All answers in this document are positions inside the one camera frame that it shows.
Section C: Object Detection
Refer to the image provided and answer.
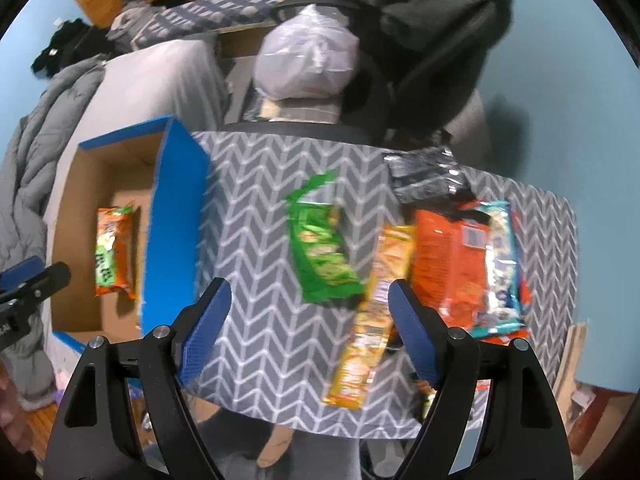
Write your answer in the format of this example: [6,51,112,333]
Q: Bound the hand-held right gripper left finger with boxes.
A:
[42,277,233,480]

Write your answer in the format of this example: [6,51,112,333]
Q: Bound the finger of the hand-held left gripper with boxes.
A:
[0,255,72,311]

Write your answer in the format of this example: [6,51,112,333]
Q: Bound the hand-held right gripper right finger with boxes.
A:
[387,279,576,480]

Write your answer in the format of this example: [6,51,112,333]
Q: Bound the yellow orange snack packet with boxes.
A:
[322,223,417,411]

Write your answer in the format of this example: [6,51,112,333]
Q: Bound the large orange snack bag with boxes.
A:
[410,201,531,343]

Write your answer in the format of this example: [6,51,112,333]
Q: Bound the orange green snack packet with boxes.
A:
[94,203,137,301]

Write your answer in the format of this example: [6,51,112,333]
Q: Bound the blue cardboard box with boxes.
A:
[50,116,211,356]

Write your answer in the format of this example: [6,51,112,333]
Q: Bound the teal white snack packet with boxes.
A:
[470,199,523,337]

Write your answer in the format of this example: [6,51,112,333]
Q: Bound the person's left hand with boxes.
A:
[0,360,33,456]

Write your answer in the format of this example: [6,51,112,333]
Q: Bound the purple cloth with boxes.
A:
[52,370,77,402]

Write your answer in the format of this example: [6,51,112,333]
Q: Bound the grey comforter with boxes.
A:
[0,55,108,406]

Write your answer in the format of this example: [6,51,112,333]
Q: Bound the small black silver snack packet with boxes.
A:
[384,146,473,204]

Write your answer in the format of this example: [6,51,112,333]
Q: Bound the cardboard sheets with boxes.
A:
[552,322,592,411]

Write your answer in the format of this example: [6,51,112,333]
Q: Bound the red brown box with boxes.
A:
[570,390,637,456]

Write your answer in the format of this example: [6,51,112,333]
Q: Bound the grey bed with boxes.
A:
[42,39,226,261]

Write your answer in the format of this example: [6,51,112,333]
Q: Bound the black clothes pile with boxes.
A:
[31,17,113,78]

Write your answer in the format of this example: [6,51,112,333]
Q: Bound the black office chair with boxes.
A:
[222,0,501,146]

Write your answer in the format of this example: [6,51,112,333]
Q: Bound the white plastic bag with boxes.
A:
[252,4,361,101]

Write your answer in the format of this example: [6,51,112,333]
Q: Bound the dark grey fleece blanket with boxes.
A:
[360,0,516,131]

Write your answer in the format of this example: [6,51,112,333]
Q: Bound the navy patterned wooden bench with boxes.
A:
[107,0,296,61]

